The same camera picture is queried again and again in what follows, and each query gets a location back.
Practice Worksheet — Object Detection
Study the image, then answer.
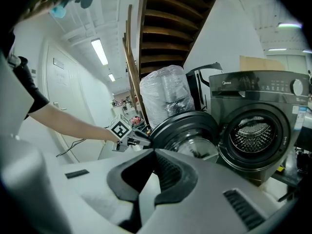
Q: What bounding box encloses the thin black floor cable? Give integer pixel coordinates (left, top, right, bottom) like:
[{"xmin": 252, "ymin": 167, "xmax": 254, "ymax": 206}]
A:
[{"xmin": 56, "ymin": 137, "xmax": 86, "ymax": 158}]

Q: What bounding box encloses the person's left forearm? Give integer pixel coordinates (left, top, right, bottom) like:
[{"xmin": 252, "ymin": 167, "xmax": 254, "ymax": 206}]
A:
[{"xmin": 28, "ymin": 103, "xmax": 120, "ymax": 142}]

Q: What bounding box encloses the brown wooden staircase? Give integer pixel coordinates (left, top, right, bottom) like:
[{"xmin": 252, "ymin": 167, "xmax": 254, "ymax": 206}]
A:
[{"xmin": 123, "ymin": 0, "xmax": 221, "ymax": 129}]

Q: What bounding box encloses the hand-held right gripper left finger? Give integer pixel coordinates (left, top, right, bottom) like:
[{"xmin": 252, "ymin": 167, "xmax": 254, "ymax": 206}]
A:
[{"xmin": 62, "ymin": 149, "xmax": 157, "ymax": 230}]

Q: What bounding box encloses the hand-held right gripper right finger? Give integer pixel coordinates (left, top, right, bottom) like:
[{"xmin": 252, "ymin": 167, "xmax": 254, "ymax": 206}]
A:
[{"xmin": 141, "ymin": 148, "xmax": 288, "ymax": 234}]

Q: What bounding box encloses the blue face mask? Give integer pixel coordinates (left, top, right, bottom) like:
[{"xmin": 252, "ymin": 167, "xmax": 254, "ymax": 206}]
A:
[{"xmin": 48, "ymin": 5, "xmax": 67, "ymax": 19}]

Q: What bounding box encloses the plastic-wrapped appliance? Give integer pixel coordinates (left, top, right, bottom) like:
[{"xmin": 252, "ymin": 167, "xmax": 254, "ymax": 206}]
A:
[{"xmin": 139, "ymin": 64, "xmax": 195, "ymax": 130}]

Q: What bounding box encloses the dark grey washing machine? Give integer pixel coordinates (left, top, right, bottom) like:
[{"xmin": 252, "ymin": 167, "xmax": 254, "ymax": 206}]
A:
[{"xmin": 209, "ymin": 70, "xmax": 312, "ymax": 187}]

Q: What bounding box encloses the black printed t-shirt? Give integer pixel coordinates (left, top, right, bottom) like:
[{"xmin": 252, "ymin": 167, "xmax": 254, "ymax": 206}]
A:
[{"xmin": 0, "ymin": 33, "xmax": 50, "ymax": 119}]

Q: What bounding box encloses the flattened cardboard box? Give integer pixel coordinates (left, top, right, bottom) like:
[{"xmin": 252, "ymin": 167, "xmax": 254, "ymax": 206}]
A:
[{"xmin": 239, "ymin": 55, "xmax": 286, "ymax": 72}]

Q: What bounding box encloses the red and green bucket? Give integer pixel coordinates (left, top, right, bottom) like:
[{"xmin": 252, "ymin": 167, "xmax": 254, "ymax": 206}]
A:
[{"xmin": 130, "ymin": 116, "xmax": 144, "ymax": 127}]

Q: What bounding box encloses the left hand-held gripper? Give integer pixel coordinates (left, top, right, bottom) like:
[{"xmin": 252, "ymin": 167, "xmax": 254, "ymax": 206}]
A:
[{"xmin": 107, "ymin": 114, "xmax": 152, "ymax": 153}]

